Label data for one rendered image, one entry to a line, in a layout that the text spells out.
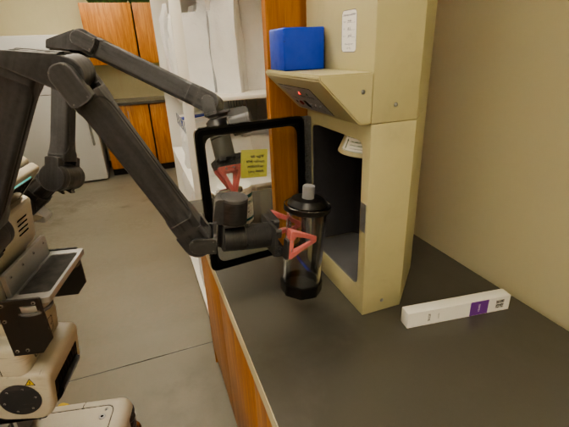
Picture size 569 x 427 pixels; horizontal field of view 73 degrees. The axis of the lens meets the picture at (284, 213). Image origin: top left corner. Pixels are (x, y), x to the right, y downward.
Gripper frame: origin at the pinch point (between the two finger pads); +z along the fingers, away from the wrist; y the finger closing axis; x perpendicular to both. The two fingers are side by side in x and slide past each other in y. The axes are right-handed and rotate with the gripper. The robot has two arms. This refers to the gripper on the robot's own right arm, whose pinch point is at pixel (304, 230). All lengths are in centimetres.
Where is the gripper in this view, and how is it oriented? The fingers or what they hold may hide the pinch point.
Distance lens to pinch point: 91.0
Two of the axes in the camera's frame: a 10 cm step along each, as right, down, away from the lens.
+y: -3.6, -3.6, 8.6
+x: -0.7, 9.3, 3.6
